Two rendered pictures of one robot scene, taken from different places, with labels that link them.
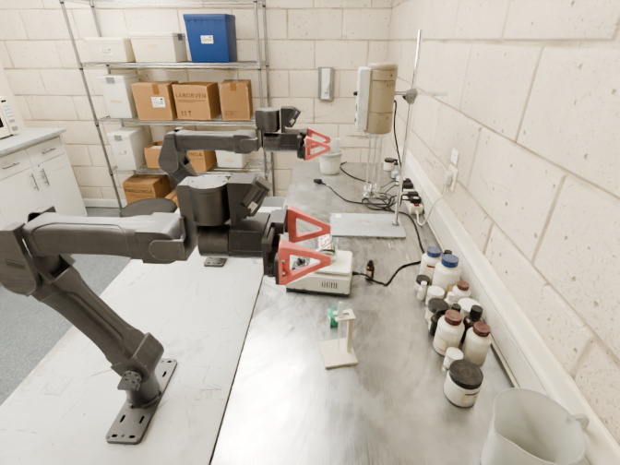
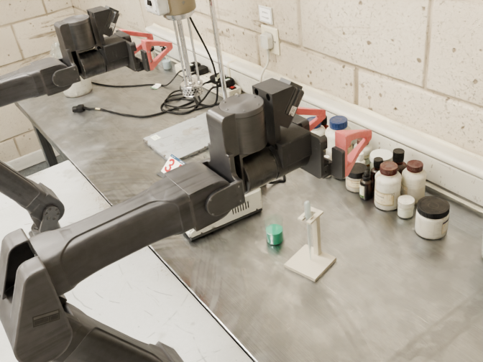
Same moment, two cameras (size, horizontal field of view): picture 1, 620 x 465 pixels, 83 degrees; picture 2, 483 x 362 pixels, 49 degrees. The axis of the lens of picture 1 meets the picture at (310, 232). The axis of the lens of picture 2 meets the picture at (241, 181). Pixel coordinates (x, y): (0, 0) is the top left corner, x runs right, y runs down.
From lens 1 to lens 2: 0.51 m
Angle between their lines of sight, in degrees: 29
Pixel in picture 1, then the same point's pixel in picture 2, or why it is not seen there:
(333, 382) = (333, 286)
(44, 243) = (75, 268)
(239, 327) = (186, 304)
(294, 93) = not seen: outside the picture
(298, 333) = (254, 271)
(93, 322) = (127, 353)
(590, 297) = not seen: outside the picture
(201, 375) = not seen: outside the picture
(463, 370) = (430, 205)
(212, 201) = (262, 121)
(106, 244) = (150, 230)
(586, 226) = (471, 33)
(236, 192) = (280, 101)
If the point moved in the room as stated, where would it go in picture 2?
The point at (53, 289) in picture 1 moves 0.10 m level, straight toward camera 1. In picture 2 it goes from (83, 332) to (164, 336)
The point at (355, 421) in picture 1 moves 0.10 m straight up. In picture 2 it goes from (383, 301) to (385, 263)
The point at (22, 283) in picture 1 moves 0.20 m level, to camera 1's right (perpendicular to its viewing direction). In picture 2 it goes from (53, 342) to (200, 256)
